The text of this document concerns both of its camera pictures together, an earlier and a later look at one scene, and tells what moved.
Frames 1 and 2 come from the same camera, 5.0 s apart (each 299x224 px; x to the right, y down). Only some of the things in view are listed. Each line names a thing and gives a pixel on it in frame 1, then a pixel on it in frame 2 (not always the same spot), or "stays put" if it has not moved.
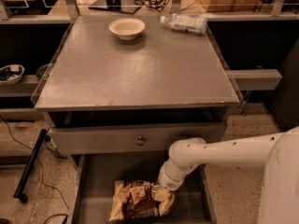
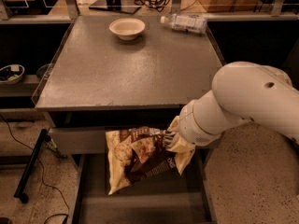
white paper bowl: (127, 28) stays put
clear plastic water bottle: (192, 22) stays put
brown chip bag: (134, 200) → (137, 153)
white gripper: (168, 182) → (188, 125)
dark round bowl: (40, 72) stays put
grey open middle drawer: (92, 178) stays put
